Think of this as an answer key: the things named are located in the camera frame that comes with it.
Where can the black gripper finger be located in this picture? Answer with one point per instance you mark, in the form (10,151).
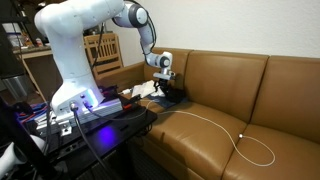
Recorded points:
(162,85)

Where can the grey robot gripper body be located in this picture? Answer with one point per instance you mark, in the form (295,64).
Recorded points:
(170,76)

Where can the white power adapter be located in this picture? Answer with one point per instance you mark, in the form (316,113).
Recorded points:
(126,91)

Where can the silver trash can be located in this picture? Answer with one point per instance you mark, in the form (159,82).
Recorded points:
(19,86)

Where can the white folded cloth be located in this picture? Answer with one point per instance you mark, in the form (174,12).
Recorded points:
(144,89)

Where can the wooden desk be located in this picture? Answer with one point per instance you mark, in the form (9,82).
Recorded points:
(42,70)

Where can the blue denim jeans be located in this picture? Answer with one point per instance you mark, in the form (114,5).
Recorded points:
(162,101)

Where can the black orange clamp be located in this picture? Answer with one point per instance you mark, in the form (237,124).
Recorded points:
(131,106)

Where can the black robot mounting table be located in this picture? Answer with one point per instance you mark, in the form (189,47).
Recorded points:
(108,136)

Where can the wooden slatted chair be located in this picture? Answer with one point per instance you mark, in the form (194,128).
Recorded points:
(103,52)

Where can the black garment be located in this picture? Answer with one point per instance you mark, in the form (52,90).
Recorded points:
(175,95)

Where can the brown leather sofa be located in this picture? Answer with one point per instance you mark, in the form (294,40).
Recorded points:
(245,117)

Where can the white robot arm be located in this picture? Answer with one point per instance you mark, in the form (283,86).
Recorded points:
(64,23)

